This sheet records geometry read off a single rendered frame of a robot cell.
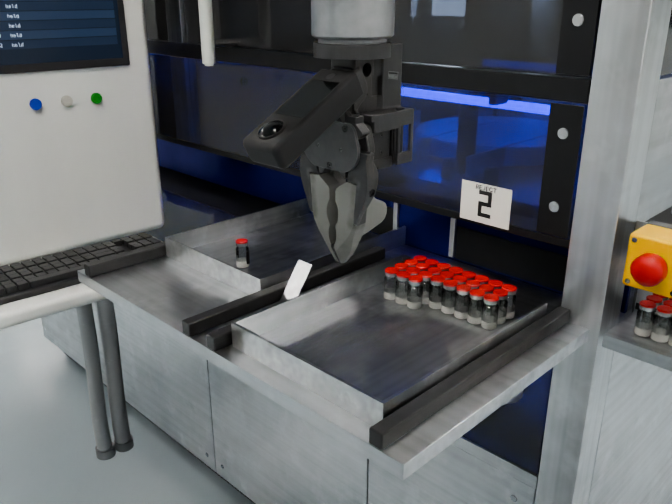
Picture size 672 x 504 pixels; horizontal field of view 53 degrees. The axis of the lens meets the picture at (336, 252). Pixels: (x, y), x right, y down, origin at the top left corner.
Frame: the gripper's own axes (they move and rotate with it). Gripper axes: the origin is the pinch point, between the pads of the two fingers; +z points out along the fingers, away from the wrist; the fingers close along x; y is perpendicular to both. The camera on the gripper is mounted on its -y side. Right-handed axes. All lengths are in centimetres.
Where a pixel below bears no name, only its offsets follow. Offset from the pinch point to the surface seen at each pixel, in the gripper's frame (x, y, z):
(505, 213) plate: 3.6, 38.4, 5.6
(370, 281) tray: 19.6, 27.4, 17.8
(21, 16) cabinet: 89, 8, -20
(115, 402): 98, 20, 73
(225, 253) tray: 47, 20, 19
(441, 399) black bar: -8.0, 8.4, 17.5
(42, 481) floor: 126, 7, 107
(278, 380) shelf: 9.6, -0.1, 19.0
